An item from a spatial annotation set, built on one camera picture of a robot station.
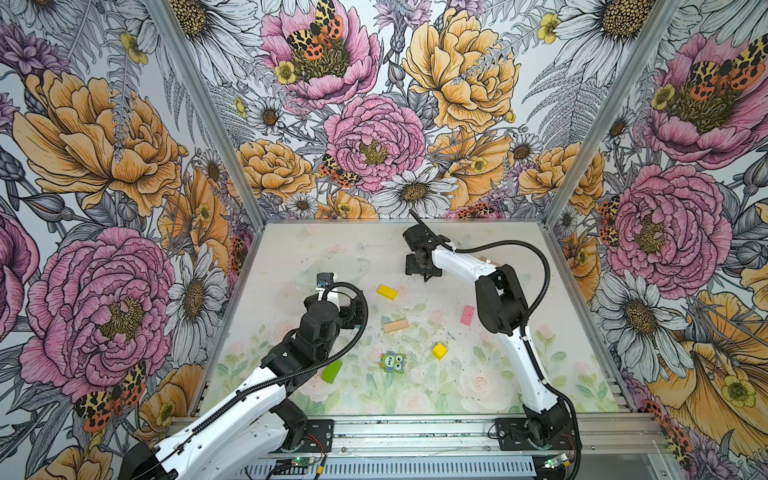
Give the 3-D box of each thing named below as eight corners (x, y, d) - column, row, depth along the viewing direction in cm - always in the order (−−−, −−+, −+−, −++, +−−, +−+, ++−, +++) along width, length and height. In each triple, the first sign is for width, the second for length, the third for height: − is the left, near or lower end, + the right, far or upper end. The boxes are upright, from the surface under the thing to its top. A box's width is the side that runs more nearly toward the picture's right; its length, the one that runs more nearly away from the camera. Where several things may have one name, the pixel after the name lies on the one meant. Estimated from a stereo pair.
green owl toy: (380, 373, 86) (380, 370, 84) (380, 354, 90) (380, 351, 88) (406, 373, 86) (406, 370, 84) (406, 354, 90) (406, 351, 88)
